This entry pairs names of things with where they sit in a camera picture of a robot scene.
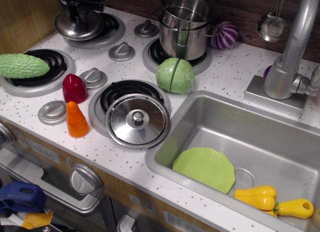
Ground purple toy behind faucet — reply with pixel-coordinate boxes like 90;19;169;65
263;65;272;78

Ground yellow toy bell pepper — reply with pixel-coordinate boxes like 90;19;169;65
233;185;278;218

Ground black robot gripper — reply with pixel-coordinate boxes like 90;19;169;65
59;0;104;21

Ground silver knob under lid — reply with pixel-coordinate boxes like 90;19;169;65
79;68;107;90

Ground small steel pot lid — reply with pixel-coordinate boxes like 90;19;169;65
53;11;104;41

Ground silver oven dial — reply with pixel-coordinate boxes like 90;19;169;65
69;163;103;195

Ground green toy bitter gourd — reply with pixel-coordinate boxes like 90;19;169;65
0;53;50;79

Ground yellow tape piece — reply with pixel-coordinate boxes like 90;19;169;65
21;211;54;230

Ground large steel pot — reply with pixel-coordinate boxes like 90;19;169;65
158;15;220;61

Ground silver toy faucet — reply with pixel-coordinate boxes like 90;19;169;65
243;0;320;118

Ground stove burner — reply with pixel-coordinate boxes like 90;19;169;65
142;38;212;75
88;79;171;138
63;12;126;50
0;49;76;98

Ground front right stove burner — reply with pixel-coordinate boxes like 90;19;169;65
88;79;171;138

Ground silver oven door handle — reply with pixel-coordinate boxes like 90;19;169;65
0;148;101;216

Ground hanging steel measuring spoon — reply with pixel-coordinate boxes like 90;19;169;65
257;0;287;43

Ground red toy pepper piece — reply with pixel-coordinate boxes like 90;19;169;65
62;74;89;104

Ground back right stove burner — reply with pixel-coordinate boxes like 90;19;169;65
142;38;212;75

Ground blue clamp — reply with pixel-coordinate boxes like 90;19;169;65
0;181;47;213

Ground orange toy carrot piece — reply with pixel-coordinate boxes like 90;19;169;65
66;101;90;138

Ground purple striped toy onion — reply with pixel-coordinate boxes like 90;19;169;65
210;20;238;50

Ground small steel inner pot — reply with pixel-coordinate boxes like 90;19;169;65
158;0;214;30

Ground green plastic plate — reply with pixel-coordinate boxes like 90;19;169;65
172;147;236;194

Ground silver knob back top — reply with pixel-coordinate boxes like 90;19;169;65
134;19;159;39

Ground back left stove burner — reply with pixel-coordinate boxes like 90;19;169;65
63;12;126;50

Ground green toy cabbage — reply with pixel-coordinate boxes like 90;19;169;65
155;57;195;94

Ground large steel pot lid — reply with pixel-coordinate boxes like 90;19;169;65
105;93;170;149

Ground front left stove burner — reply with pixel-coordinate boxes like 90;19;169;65
0;49;76;98

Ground silver knob centre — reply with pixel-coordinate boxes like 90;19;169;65
108;42;136;62

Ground yellow toy handle piece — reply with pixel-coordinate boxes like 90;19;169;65
275;198;315;219

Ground silver knob front left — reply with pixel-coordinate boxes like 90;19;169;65
38;100;67;126

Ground silver sink basin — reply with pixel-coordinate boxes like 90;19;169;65
146;91;320;232

